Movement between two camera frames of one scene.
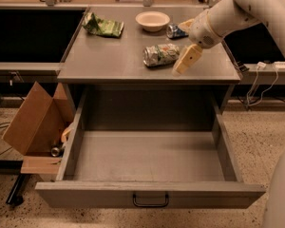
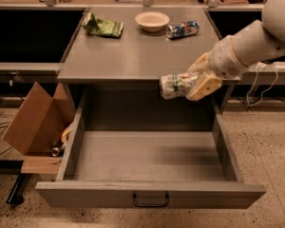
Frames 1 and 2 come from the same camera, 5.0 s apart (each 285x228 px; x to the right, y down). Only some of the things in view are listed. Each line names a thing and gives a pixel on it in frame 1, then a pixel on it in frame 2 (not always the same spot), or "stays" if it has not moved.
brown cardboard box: (40, 128) stays
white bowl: (152, 21) stays
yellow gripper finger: (188, 59) -> (206, 85)
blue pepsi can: (174, 31) stays
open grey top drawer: (135, 148) stays
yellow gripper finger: (186, 25) -> (201, 64)
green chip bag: (105, 28) stays
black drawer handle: (151, 205) stays
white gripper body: (203, 30) -> (224, 58)
